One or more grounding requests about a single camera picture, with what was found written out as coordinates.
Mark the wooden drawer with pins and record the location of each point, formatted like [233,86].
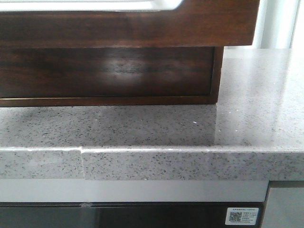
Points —
[195,23]
[118,71]

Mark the dark wooden drawer cabinet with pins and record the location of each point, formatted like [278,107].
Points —
[217,76]

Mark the white QR code sticker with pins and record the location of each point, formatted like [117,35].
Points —
[241,216]

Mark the white window curtain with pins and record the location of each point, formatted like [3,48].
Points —
[277,22]

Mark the grey cabinet panel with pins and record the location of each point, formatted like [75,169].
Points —
[284,206]

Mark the black glass oven door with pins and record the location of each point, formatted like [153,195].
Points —
[121,214]

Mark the white drawer handle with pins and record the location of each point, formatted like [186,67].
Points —
[88,5]

